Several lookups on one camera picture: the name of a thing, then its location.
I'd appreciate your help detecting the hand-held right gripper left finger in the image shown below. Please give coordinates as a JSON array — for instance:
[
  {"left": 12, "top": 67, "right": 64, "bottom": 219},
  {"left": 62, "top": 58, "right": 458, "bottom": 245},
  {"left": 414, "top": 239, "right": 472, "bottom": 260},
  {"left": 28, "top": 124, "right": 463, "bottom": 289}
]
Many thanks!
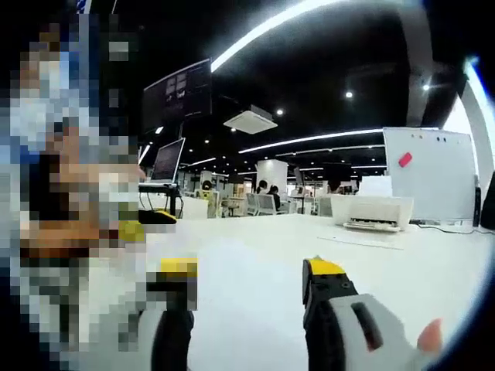
[{"left": 138, "top": 308, "right": 195, "bottom": 371}]

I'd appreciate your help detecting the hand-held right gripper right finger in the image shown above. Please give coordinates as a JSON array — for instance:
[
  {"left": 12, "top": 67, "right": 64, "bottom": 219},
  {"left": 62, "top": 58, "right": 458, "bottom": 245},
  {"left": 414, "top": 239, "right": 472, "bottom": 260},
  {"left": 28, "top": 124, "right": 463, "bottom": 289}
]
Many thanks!
[{"left": 302, "top": 257, "right": 426, "bottom": 371}]

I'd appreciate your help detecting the person's right hand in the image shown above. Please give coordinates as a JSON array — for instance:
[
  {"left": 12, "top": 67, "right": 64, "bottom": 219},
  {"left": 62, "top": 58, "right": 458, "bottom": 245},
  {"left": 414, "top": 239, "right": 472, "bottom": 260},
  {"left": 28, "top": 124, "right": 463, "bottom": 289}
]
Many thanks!
[{"left": 416, "top": 318, "right": 445, "bottom": 354}]

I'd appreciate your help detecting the black monitor stand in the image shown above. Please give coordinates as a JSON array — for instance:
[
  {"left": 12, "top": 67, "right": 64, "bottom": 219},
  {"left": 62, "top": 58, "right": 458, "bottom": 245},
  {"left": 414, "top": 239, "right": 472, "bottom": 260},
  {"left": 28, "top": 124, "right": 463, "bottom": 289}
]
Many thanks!
[{"left": 138, "top": 182, "right": 183, "bottom": 218}]

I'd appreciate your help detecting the tilted grey monitor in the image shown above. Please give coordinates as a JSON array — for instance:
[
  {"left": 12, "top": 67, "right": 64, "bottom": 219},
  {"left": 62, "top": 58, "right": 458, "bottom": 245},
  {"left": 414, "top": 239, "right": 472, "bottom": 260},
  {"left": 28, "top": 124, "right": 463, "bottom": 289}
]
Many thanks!
[{"left": 149, "top": 137, "right": 187, "bottom": 183}]

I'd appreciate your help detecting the white printer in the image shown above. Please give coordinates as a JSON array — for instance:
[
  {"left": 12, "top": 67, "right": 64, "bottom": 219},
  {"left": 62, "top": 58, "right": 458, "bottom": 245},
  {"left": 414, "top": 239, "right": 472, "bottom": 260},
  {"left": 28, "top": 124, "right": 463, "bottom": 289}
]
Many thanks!
[{"left": 330, "top": 175, "right": 415, "bottom": 233}]

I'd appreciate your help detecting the large black monitor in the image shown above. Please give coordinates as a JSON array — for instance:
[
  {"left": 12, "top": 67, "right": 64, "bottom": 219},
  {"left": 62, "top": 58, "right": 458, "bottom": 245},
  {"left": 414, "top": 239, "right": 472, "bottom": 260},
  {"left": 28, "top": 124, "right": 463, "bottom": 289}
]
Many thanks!
[{"left": 142, "top": 57, "right": 213, "bottom": 135}]

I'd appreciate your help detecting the white ceiling air conditioner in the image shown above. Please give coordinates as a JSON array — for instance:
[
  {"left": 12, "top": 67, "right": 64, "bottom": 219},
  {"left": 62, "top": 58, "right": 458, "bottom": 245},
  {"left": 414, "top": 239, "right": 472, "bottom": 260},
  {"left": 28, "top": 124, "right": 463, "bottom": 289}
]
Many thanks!
[{"left": 223, "top": 104, "right": 278, "bottom": 135}]

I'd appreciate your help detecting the whiteboard on stand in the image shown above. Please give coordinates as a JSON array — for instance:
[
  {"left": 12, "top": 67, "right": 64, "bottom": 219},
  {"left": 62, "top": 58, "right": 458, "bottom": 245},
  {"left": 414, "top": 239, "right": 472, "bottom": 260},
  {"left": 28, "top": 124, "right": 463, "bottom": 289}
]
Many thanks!
[{"left": 382, "top": 127, "right": 479, "bottom": 224}]

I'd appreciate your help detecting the curved ceiling light strip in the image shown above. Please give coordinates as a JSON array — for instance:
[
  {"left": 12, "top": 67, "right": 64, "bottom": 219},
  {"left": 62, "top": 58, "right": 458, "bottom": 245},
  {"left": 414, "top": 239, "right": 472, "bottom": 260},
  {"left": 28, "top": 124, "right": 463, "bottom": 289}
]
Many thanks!
[{"left": 237, "top": 129, "right": 384, "bottom": 155}]

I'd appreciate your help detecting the wide ceiling light strip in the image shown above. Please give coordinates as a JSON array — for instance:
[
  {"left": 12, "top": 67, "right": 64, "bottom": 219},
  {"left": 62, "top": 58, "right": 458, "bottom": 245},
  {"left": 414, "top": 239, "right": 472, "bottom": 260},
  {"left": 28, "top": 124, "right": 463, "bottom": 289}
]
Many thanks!
[{"left": 210, "top": 0, "right": 349, "bottom": 73}]

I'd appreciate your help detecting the black cable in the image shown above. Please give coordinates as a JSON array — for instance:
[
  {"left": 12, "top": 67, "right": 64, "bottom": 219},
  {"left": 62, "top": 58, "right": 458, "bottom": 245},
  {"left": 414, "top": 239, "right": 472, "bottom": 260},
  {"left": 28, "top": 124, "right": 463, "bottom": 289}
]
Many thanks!
[{"left": 408, "top": 219, "right": 495, "bottom": 235}]

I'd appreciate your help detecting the black upright post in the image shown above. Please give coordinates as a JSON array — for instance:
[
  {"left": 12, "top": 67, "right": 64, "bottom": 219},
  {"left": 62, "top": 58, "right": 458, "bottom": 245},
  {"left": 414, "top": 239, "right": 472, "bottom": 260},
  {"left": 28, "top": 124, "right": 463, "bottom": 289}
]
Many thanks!
[{"left": 472, "top": 174, "right": 484, "bottom": 229}]

